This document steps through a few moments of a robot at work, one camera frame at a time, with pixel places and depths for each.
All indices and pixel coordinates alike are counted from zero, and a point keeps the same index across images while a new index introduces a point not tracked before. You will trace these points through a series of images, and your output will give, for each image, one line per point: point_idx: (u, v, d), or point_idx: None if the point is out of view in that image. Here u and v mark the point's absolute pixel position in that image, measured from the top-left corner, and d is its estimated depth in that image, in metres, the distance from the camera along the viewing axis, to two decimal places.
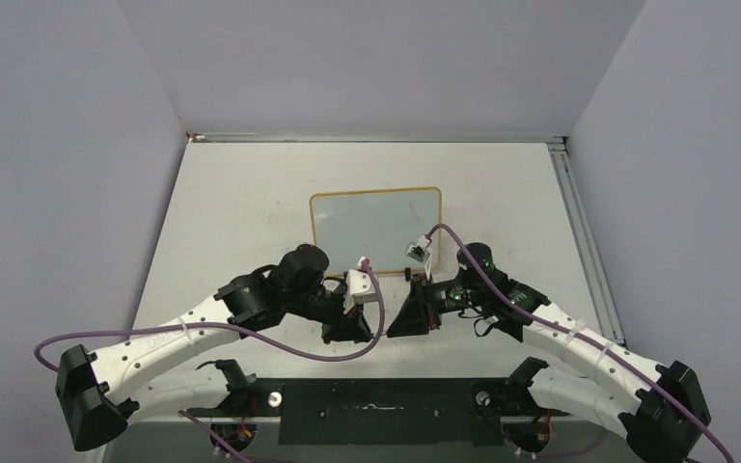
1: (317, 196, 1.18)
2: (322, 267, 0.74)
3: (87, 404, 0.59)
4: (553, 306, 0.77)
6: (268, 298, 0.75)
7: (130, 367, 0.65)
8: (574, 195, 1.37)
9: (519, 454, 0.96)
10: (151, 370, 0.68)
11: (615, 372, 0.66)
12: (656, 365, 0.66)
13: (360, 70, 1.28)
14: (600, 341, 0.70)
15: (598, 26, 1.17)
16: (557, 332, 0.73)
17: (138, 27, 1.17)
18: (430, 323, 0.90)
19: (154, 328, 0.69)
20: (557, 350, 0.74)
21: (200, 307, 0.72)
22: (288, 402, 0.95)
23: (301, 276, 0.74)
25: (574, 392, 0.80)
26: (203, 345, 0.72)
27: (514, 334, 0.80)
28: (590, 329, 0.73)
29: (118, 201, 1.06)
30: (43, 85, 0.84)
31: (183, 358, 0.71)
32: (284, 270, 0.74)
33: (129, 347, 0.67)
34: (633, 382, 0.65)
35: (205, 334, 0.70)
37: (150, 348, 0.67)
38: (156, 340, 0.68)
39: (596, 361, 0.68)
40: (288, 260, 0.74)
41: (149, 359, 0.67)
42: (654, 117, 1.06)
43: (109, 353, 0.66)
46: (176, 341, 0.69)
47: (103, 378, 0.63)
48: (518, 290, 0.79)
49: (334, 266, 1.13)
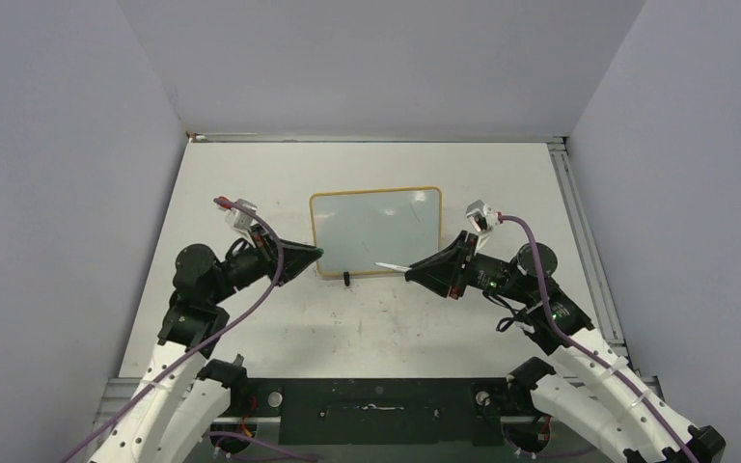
1: (317, 196, 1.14)
2: (208, 261, 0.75)
3: None
4: (594, 332, 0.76)
6: (199, 314, 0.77)
7: (133, 446, 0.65)
8: (574, 195, 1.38)
9: (519, 454, 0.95)
10: (154, 435, 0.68)
11: (645, 422, 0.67)
12: (690, 425, 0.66)
13: (361, 69, 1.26)
14: (638, 386, 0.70)
15: (601, 26, 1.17)
16: (594, 363, 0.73)
17: (136, 26, 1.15)
18: (452, 291, 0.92)
19: (127, 405, 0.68)
20: (590, 380, 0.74)
21: (154, 360, 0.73)
22: (289, 402, 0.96)
23: (200, 281, 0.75)
25: (581, 410, 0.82)
26: (181, 387, 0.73)
27: (544, 347, 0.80)
28: (629, 368, 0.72)
29: (118, 200, 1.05)
30: (41, 85, 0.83)
31: (173, 405, 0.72)
32: (188, 285, 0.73)
33: (119, 433, 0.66)
34: (662, 438, 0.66)
35: (177, 374, 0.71)
37: (139, 422, 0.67)
38: (138, 412, 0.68)
39: (629, 404, 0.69)
40: (177, 280, 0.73)
41: (145, 428, 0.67)
42: (654, 119, 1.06)
43: (104, 449, 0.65)
46: (156, 400, 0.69)
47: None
48: (562, 306, 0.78)
49: (334, 266, 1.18)
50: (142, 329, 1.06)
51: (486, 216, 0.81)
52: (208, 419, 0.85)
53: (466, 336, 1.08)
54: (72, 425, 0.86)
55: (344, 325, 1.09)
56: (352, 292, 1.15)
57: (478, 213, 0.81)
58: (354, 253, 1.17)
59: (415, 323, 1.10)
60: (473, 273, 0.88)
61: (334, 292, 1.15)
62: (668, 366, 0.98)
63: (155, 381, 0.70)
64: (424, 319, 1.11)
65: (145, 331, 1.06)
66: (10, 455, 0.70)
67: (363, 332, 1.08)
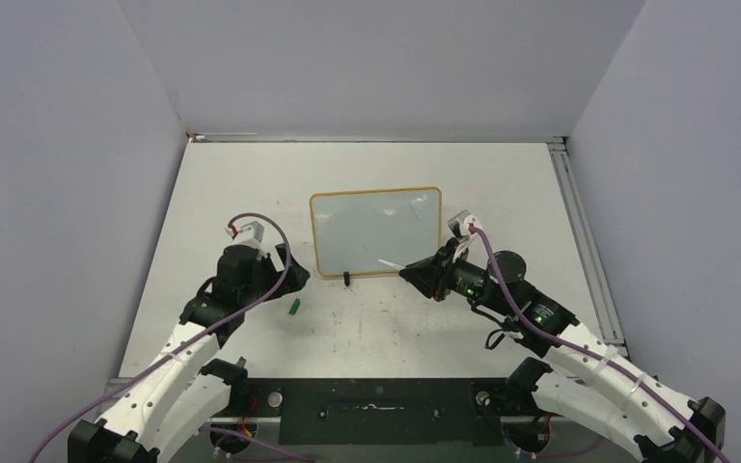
1: (317, 196, 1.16)
2: (252, 253, 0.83)
3: (122, 454, 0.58)
4: (581, 327, 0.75)
6: (223, 303, 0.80)
7: (144, 408, 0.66)
8: (574, 195, 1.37)
9: (519, 454, 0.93)
10: (163, 405, 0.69)
11: (647, 406, 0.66)
12: (689, 401, 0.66)
13: (361, 68, 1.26)
14: (632, 371, 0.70)
15: (601, 25, 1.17)
16: (587, 358, 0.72)
17: (136, 26, 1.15)
18: (435, 292, 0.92)
19: (145, 369, 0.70)
20: (584, 374, 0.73)
21: (174, 336, 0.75)
22: (289, 402, 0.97)
23: (240, 270, 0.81)
25: (583, 403, 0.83)
26: (195, 365, 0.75)
27: (535, 350, 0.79)
28: (620, 355, 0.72)
29: (118, 198, 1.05)
30: (41, 83, 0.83)
31: (184, 381, 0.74)
32: (230, 270, 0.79)
33: (131, 396, 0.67)
34: (666, 418, 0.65)
35: (193, 350, 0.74)
37: (153, 387, 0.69)
38: (153, 378, 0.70)
39: (629, 392, 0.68)
40: (221, 262, 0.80)
41: (157, 394, 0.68)
42: (654, 118, 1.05)
43: (117, 409, 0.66)
46: (171, 371, 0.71)
47: (126, 428, 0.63)
48: (544, 306, 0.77)
49: (334, 266, 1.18)
50: (142, 329, 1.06)
51: (462, 226, 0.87)
52: (207, 412, 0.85)
53: (466, 337, 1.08)
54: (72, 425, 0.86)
55: (343, 325, 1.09)
56: (352, 292, 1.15)
57: (458, 222, 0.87)
58: (353, 252, 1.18)
59: (415, 323, 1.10)
60: (452, 277, 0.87)
61: (334, 292, 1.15)
62: (669, 366, 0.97)
63: (174, 352, 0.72)
64: (424, 318, 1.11)
65: (145, 331, 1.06)
66: (9, 454, 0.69)
67: (363, 332, 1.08)
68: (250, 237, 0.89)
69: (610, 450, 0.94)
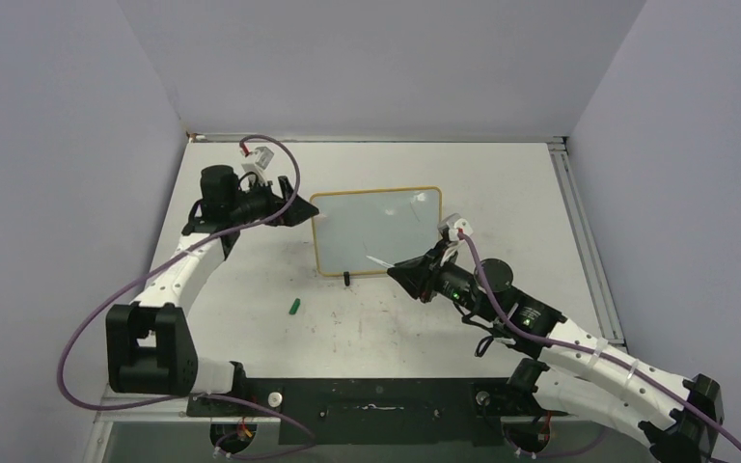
1: (317, 195, 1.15)
2: (233, 170, 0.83)
3: (163, 320, 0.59)
4: (569, 322, 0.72)
6: (219, 220, 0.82)
7: (173, 289, 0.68)
8: (574, 196, 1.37)
9: (519, 454, 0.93)
10: (189, 290, 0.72)
11: (645, 393, 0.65)
12: (684, 381, 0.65)
13: (361, 68, 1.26)
14: (624, 359, 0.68)
15: (601, 24, 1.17)
16: (580, 353, 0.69)
17: (137, 25, 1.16)
18: (422, 294, 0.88)
19: (165, 262, 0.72)
20: (578, 370, 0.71)
21: (184, 240, 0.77)
22: (289, 402, 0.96)
23: (224, 187, 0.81)
25: (585, 398, 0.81)
26: (209, 262, 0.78)
27: (528, 352, 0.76)
28: (612, 345, 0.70)
29: (118, 198, 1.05)
30: (41, 83, 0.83)
31: (202, 277, 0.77)
32: (213, 189, 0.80)
33: (158, 282, 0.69)
34: (665, 401, 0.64)
35: (207, 247, 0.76)
37: (178, 274, 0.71)
38: (176, 268, 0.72)
39: (625, 381, 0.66)
40: (203, 183, 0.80)
41: (183, 278, 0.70)
42: (654, 118, 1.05)
43: (145, 292, 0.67)
46: (191, 261, 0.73)
47: (161, 302, 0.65)
48: (532, 308, 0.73)
49: (334, 266, 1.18)
50: None
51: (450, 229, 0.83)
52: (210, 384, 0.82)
53: (466, 337, 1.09)
54: (72, 425, 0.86)
55: (343, 325, 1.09)
56: (352, 292, 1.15)
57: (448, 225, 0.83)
58: (353, 253, 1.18)
59: (415, 323, 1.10)
60: (439, 281, 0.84)
61: (334, 292, 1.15)
62: (670, 365, 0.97)
63: (189, 248, 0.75)
64: (424, 318, 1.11)
65: None
66: (8, 455, 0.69)
67: (363, 332, 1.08)
68: (254, 162, 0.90)
69: (610, 449, 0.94)
